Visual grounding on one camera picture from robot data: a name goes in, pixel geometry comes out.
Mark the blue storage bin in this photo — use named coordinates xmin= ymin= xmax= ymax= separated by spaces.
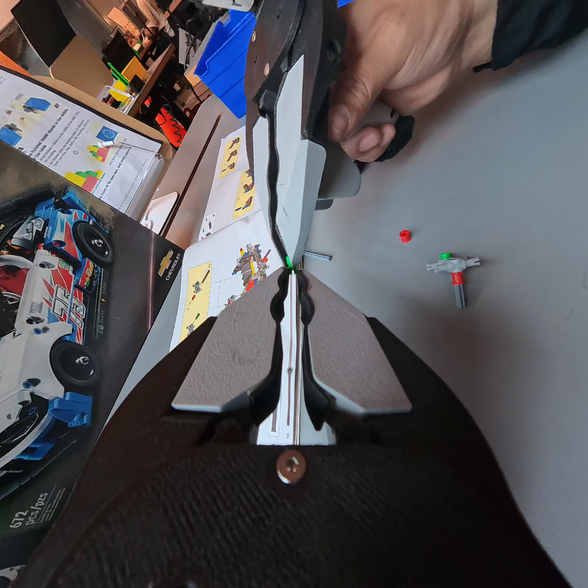
xmin=193 ymin=8 xmax=258 ymax=121

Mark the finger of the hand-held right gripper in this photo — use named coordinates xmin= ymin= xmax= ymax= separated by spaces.
xmin=275 ymin=56 xmax=328 ymax=273
xmin=249 ymin=114 xmax=288 ymax=262

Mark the open instruction booklet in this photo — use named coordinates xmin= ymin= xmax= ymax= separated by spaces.
xmin=169 ymin=132 xmax=306 ymax=446

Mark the person's right forearm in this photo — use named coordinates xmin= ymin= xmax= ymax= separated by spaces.
xmin=473 ymin=0 xmax=588 ymax=85

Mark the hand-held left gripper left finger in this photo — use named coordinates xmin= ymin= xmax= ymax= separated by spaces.
xmin=171 ymin=267 xmax=295 ymax=425

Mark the yellow green plastic frame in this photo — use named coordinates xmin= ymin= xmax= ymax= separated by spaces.
xmin=107 ymin=57 xmax=148 ymax=108

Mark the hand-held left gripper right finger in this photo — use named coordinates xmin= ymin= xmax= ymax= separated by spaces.
xmin=296 ymin=271 xmax=413 ymax=435

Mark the orange black object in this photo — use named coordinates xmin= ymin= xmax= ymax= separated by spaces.
xmin=155 ymin=107 xmax=189 ymax=144

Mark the grey lego axle connector assembly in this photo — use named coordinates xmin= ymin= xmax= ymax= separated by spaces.
xmin=426 ymin=252 xmax=481 ymax=308

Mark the lego set box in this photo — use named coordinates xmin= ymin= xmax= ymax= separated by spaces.
xmin=0 ymin=142 xmax=185 ymax=552

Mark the printed sheet acrylic stand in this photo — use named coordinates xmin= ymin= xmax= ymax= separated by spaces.
xmin=0 ymin=66 xmax=164 ymax=219

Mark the person's right hand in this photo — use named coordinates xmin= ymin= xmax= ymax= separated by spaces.
xmin=330 ymin=0 xmax=499 ymax=162

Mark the white flat device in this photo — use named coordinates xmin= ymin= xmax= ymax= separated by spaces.
xmin=139 ymin=193 xmax=181 ymax=236

